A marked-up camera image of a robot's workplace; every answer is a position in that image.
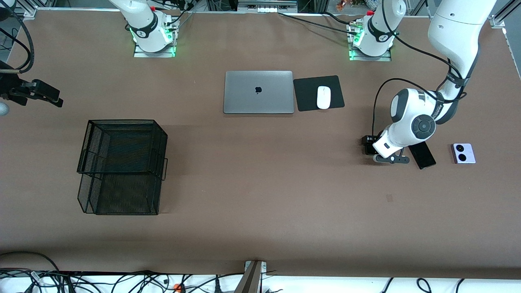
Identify black mouse pad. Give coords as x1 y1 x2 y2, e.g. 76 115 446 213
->
293 75 346 112

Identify aluminium mount post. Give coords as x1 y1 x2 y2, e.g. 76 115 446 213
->
234 260 267 293

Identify white computer mouse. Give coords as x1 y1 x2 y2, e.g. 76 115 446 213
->
316 85 331 110

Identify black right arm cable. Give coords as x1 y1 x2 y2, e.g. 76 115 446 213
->
0 6 35 74

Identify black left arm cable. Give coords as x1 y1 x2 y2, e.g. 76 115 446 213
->
371 0 468 137

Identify grey floor cable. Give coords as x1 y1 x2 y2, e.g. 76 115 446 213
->
0 251 61 272

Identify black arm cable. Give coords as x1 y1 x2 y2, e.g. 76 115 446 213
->
371 0 468 137
0 6 35 74

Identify black wire mesh basket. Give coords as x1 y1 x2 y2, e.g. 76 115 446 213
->
76 119 169 216

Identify grey closed laptop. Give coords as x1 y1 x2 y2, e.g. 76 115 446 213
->
223 70 295 115

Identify black cable on table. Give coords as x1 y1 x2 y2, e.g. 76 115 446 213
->
278 12 359 38

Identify white power strip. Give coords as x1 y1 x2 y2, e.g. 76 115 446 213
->
237 0 298 14

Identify long black smartphone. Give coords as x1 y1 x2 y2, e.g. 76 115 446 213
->
408 141 437 170

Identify tangled black floor cables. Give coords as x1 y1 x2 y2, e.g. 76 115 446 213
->
0 269 286 293

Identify lavender flip phone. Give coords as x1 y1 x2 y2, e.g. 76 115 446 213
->
451 143 477 165

